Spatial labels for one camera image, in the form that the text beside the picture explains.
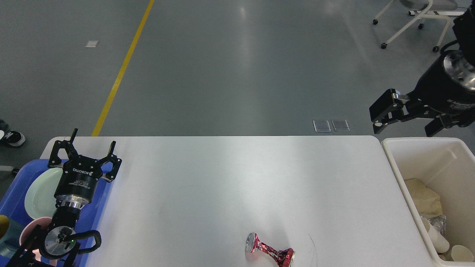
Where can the dark teal mug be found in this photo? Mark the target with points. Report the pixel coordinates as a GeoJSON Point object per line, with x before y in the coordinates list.
{"type": "Point", "coordinates": [10, 232]}

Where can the right floor outlet cover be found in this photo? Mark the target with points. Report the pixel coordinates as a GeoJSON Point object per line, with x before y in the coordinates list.
{"type": "Point", "coordinates": [340, 125]}

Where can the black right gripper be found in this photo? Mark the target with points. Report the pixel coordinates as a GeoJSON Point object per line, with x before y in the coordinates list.
{"type": "Point", "coordinates": [448, 86]}

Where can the left floor outlet cover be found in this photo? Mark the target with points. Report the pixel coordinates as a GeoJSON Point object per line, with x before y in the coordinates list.
{"type": "Point", "coordinates": [322, 125]}

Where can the crushed red can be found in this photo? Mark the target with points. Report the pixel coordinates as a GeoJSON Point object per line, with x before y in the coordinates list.
{"type": "Point", "coordinates": [283, 258]}

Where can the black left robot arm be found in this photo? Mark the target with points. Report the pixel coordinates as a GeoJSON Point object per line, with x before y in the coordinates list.
{"type": "Point", "coordinates": [60, 242]}

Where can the person in jeans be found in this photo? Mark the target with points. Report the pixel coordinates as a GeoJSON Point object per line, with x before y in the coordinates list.
{"type": "Point", "coordinates": [11, 137]}

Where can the pink mug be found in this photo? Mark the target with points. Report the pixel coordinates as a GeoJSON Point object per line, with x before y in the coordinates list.
{"type": "Point", "coordinates": [44, 223]}

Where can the white paper cup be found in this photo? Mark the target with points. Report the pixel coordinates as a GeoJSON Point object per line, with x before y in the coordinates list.
{"type": "Point", "coordinates": [459, 253]}
{"type": "Point", "coordinates": [440, 243]}

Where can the aluminium foil tray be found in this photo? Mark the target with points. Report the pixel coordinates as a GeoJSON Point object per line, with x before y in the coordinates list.
{"type": "Point", "coordinates": [439, 223]}

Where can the floor outlet cover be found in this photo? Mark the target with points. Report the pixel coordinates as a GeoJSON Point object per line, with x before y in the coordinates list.
{"type": "Point", "coordinates": [322, 125]}
{"type": "Point", "coordinates": [340, 125]}

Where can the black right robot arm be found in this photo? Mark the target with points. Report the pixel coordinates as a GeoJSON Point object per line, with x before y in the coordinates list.
{"type": "Point", "coordinates": [464, 31]}

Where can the light green plate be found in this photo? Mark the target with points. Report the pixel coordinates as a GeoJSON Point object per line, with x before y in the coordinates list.
{"type": "Point", "coordinates": [39, 199]}

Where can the brown paper bag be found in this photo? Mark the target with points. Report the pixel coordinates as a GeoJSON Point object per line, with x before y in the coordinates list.
{"type": "Point", "coordinates": [426, 201]}

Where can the beige plastic bin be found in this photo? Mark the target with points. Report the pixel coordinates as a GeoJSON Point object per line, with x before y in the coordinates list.
{"type": "Point", "coordinates": [446, 166]}

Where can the white chair base left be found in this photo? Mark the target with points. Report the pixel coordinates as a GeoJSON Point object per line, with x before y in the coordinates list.
{"type": "Point", "coordinates": [12, 170]}

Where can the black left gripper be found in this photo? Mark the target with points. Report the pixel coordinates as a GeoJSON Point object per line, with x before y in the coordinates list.
{"type": "Point", "coordinates": [80, 176]}

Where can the white office chair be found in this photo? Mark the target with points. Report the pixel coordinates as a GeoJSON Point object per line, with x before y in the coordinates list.
{"type": "Point", "coordinates": [427, 9]}

